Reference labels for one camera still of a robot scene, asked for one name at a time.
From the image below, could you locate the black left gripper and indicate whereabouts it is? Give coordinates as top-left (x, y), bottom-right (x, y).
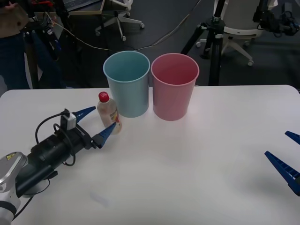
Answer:
top-left (60, 106), bottom-right (117, 151)

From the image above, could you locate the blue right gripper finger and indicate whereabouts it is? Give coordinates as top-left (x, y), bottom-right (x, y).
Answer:
top-left (264, 150), bottom-right (300, 196)
top-left (284, 130), bottom-right (300, 144)

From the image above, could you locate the clear bottle with red cap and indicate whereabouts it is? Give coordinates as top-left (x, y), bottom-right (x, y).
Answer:
top-left (96, 91), bottom-right (123, 135)

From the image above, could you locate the pale blue plastic bin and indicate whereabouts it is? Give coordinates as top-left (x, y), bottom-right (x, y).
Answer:
top-left (102, 50), bottom-right (151, 118)

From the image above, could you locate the pink plastic bin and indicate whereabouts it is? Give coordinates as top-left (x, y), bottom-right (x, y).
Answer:
top-left (150, 52), bottom-right (201, 122)

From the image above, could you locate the black tripod with blue parts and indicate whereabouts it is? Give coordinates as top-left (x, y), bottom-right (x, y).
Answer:
top-left (22, 0), bottom-right (71, 89)

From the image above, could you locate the plain black tripod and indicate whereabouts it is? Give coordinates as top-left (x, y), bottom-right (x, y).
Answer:
top-left (180, 0), bottom-right (226, 86)

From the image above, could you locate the person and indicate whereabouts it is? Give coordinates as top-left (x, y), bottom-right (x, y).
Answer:
top-left (0, 0), bottom-right (32, 90)

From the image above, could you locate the dark desk with wooden edge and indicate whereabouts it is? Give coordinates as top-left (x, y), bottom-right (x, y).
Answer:
top-left (62, 0), bottom-right (105, 16)

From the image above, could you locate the white office chair broad seat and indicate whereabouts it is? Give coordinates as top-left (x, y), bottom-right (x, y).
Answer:
top-left (195, 0), bottom-right (265, 67)

